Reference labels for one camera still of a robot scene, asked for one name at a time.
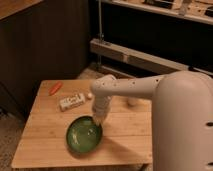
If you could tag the white cup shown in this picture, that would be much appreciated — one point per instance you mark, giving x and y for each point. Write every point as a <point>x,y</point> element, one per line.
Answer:
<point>132,101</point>

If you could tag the green ceramic bowl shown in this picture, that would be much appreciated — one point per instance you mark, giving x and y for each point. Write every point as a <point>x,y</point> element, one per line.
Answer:
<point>83,135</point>

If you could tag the metal shelf rack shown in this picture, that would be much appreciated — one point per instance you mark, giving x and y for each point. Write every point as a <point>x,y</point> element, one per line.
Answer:
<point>161,36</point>

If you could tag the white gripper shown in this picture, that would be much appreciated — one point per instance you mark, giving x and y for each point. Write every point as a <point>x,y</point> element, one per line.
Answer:
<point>100,108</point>

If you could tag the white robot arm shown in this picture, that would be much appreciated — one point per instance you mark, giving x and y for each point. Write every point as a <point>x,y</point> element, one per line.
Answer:
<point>181,113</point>

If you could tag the wooden table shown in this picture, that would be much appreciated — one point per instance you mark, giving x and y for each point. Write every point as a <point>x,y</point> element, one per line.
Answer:
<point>126,131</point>

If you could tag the orange carrot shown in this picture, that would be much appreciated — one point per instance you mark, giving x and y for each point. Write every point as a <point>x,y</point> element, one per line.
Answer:
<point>55,88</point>

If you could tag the white bottle lying down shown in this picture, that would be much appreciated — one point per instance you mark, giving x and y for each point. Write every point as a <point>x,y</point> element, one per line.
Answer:
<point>74,101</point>

